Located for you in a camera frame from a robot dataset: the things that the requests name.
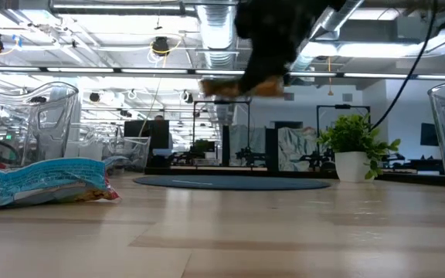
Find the black metal frame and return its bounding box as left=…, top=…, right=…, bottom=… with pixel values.
left=315, top=103, right=372, bottom=131
left=192, top=99, right=253, bottom=168

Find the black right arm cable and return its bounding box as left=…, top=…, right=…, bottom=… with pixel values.
left=369, top=0, right=439, bottom=131

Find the black wall monitor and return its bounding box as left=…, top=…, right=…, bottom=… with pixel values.
left=419, top=122, right=440, bottom=147

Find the corrugated silver ceiling duct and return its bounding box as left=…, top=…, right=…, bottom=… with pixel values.
left=196, top=0, right=242, bottom=71

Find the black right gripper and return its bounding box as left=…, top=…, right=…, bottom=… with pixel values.
left=233, top=0, right=324, bottom=97

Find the long ceiling light strip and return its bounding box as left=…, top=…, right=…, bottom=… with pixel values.
left=0, top=66, right=445, bottom=81

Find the grey covered machine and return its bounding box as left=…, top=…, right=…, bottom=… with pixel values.
left=277, top=126, right=319, bottom=172

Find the green plant in white pot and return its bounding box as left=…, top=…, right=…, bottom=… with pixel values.
left=316, top=113, right=402, bottom=183

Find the blue granola bar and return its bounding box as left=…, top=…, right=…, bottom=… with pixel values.
left=0, top=157, right=121, bottom=212

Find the round dark blue mat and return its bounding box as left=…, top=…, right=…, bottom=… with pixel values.
left=132, top=175, right=332, bottom=192

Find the green and orange granola bar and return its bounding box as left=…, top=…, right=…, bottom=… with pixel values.
left=200, top=75, right=286, bottom=98

